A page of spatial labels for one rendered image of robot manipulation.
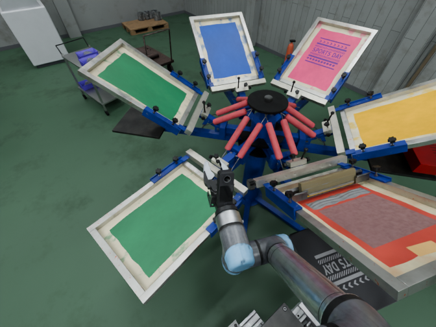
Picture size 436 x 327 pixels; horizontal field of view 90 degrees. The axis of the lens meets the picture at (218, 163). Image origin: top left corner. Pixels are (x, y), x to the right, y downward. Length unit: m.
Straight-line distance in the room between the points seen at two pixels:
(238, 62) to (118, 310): 2.59
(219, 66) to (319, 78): 0.99
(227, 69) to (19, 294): 2.87
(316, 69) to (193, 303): 2.48
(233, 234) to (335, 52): 2.27
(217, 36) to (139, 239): 2.09
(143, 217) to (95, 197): 1.57
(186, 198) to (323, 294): 1.18
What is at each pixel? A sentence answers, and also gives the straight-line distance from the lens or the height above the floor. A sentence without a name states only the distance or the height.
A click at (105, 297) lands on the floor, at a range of 2.49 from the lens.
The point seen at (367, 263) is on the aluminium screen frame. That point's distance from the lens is 0.93.
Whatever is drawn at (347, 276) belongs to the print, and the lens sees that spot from 1.52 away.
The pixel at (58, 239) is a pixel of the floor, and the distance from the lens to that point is 2.94.
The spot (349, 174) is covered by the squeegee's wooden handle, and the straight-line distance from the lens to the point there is 1.44.
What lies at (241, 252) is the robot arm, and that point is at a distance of 0.59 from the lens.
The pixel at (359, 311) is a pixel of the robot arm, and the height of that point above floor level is 1.86.
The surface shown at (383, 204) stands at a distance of 1.34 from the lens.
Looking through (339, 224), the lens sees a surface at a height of 1.35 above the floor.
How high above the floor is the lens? 2.25
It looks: 49 degrees down
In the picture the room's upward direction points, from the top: straight up
